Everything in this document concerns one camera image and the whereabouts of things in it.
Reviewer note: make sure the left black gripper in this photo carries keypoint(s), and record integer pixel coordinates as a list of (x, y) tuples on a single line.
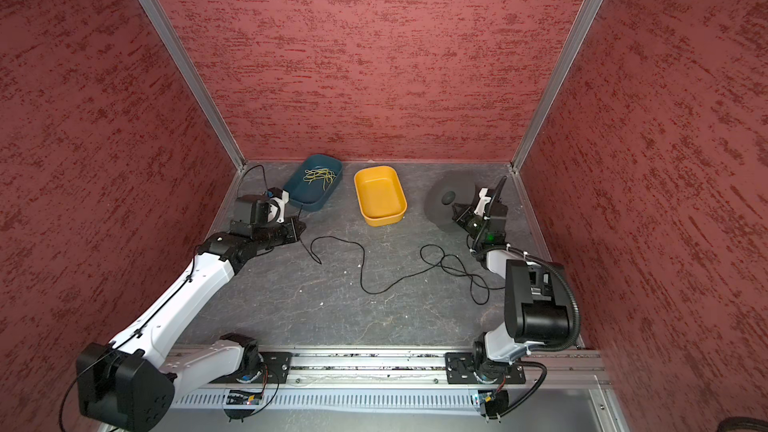
[(293, 233)]

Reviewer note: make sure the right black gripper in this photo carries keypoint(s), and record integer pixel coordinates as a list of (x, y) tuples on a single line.
[(459, 217)]

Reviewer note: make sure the grey cable spool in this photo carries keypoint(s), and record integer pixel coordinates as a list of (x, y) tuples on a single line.
[(451, 201)]

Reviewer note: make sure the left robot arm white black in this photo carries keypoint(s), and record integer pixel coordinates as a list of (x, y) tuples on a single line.
[(130, 382)]

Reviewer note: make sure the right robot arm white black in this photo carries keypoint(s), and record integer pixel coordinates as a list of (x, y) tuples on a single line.
[(541, 313)]

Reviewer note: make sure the teal plastic bin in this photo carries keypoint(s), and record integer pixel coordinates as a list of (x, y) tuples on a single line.
[(313, 182)]

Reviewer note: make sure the yellow plastic bin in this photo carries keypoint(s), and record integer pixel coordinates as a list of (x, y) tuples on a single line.
[(380, 195)]

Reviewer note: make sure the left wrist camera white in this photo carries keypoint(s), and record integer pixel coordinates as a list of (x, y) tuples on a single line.
[(278, 199)]

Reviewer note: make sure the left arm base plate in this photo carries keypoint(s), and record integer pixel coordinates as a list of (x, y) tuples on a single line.
[(276, 364)]

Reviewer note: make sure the aluminium front rail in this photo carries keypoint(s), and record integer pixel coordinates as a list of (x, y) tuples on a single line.
[(423, 367)]

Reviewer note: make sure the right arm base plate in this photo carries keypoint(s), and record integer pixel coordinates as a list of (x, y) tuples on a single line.
[(462, 368)]

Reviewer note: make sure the white vented cable duct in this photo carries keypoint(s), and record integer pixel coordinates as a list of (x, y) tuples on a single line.
[(436, 401)]

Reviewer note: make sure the right aluminium corner post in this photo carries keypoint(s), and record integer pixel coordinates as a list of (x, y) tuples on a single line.
[(576, 36)]

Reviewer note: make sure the aluminium corner post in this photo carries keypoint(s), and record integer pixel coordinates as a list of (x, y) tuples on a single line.
[(174, 46), (576, 36)]

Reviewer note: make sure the left aluminium corner post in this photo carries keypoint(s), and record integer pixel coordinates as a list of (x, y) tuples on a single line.
[(174, 46)]

